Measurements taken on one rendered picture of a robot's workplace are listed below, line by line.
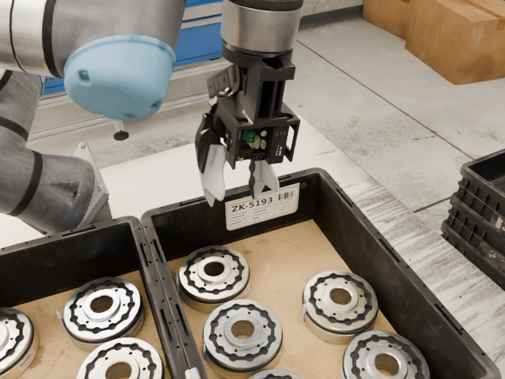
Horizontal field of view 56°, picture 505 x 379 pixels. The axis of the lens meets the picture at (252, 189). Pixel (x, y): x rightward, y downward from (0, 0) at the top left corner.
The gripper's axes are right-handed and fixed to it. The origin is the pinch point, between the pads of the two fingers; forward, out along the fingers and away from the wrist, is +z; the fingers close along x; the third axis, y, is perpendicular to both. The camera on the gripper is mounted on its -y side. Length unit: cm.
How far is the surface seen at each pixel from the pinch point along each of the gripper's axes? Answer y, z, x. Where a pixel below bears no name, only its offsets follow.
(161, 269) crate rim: 3.1, 8.5, -9.8
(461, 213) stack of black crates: -26, 43, 86
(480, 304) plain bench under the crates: 12, 24, 45
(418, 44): -200, 63, 218
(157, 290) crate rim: 6.1, 8.6, -11.1
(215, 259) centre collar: -1.4, 13.6, -0.7
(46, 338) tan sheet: 0.0, 20.5, -24.7
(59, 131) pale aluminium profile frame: -174, 90, -15
